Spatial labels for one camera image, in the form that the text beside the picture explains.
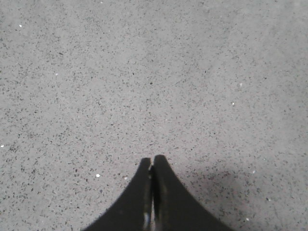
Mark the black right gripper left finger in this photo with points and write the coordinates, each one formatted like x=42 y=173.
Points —
x=133 y=209

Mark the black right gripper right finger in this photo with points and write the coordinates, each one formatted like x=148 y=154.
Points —
x=175 y=209

